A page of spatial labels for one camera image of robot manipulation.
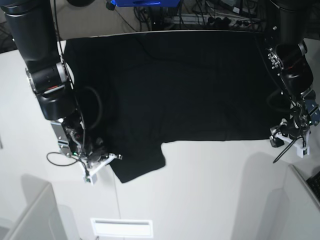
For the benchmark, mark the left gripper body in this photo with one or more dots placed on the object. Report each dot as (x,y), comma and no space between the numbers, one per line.
(303,114)

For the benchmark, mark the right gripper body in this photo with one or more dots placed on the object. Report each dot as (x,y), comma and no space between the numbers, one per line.
(74,142)

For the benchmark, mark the black T-shirt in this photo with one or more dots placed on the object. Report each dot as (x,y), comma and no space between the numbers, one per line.
(161,87)

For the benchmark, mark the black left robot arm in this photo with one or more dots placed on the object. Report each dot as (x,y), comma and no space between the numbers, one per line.
(285,30)

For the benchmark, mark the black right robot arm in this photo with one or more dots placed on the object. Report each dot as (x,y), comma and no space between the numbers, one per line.
(35,35)

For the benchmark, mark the black keyboard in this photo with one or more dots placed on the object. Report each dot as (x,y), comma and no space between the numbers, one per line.
(314,184)

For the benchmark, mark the white partition left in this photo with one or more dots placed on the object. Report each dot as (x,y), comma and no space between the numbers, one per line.
(40,220)

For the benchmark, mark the white partition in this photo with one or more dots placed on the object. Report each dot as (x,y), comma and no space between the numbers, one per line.
(40,220)
(292,212)

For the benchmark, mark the white partition right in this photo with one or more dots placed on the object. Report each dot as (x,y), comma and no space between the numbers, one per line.
(292,212)

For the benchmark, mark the blue box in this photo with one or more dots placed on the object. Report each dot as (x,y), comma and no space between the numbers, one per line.
(145,3)

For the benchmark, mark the white power strip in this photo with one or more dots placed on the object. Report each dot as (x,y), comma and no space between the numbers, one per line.
(201,19)

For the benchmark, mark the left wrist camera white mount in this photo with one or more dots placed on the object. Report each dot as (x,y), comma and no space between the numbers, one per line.
(295,145)

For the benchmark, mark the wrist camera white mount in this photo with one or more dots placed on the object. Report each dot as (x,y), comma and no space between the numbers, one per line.
(100,167)
(295,145)

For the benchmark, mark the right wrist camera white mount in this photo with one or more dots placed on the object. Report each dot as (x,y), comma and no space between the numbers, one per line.
(100,167)

